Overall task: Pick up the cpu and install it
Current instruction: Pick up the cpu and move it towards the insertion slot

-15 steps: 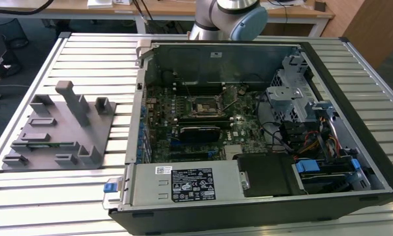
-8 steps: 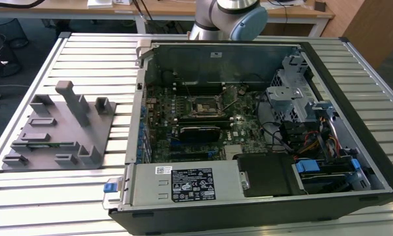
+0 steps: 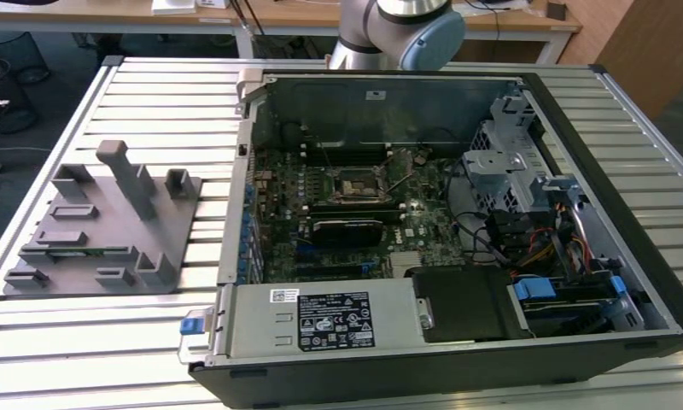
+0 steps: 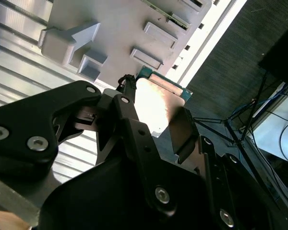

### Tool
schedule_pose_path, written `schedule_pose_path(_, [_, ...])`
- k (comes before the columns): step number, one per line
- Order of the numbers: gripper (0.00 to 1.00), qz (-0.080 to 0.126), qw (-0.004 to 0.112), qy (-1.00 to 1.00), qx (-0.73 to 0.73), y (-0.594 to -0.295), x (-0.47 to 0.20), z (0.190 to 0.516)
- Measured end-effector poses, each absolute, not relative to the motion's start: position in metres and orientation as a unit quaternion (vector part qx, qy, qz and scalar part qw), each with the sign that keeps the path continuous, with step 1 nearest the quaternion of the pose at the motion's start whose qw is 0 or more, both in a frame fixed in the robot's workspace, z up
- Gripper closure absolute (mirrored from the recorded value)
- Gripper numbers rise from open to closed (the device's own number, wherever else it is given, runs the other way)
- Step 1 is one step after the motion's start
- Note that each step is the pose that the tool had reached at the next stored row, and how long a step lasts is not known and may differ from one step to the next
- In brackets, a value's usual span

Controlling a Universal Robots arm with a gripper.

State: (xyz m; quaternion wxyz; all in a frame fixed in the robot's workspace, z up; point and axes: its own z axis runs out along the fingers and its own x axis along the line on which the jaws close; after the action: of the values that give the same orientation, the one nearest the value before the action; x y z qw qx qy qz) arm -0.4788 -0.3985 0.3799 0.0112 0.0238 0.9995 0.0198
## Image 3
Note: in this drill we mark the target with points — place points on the black RAM slot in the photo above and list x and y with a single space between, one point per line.
353 208
353 214
348 148

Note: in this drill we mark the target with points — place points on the blue plastic tab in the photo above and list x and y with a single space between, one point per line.
619 285

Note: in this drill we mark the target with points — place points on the black mesh waste bin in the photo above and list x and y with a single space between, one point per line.
28 51
20 117

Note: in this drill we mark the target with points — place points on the small white carton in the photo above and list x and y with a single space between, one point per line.
214 3

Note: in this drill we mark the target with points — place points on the wooden desk white legs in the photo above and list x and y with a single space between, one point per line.
120 17

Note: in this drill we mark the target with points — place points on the black plastic shroud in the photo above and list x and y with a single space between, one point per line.
467 303

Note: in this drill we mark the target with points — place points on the white box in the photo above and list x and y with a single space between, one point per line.
174 6

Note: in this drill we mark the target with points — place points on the black expansion slot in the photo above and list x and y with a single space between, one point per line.
327 270

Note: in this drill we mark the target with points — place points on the green RAM stick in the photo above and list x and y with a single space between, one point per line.
91 253

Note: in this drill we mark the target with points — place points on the silver metal drive cage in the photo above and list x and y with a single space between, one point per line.
473 168

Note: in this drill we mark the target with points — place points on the grey parts rack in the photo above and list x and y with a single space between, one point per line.
120 256

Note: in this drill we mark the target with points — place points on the grey plastic drive latch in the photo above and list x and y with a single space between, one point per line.
559 183

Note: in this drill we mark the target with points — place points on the black PC case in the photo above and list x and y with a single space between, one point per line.
376 384

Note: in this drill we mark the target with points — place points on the black graphics card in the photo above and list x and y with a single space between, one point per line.
348 232

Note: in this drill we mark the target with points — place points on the silver power supply unit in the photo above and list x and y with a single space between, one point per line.
251 316

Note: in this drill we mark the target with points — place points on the round coin cell battery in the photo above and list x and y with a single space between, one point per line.
420 157

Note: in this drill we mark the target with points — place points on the CPU socket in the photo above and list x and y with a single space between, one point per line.
353 188

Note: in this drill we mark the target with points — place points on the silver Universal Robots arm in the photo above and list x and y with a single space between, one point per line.
364 47

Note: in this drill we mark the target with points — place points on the blue case release latch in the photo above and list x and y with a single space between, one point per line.
191 325

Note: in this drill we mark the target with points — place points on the disk bay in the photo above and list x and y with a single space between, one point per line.
576 314

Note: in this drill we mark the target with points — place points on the green motherboard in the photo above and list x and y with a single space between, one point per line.
433 213

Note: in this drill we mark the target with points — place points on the wooden cabinet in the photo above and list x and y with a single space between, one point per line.
649 42

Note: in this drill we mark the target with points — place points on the silver chipset heatsink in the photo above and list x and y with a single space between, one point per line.
405 261

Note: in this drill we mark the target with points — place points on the grey case corner bracket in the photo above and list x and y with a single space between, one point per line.
248 83

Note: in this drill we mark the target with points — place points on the dark brown block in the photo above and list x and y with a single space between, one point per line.
557 10

